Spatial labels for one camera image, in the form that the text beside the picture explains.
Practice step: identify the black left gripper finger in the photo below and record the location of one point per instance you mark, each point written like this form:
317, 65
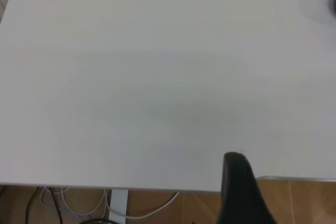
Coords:
241, 190

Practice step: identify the dark grey ceramic mug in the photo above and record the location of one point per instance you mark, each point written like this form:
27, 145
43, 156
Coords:
333, 3

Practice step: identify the white table leg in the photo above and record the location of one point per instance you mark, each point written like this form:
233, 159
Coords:
118, 203

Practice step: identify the silver metal frame bar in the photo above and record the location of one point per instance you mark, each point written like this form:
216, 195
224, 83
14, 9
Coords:
302, 178

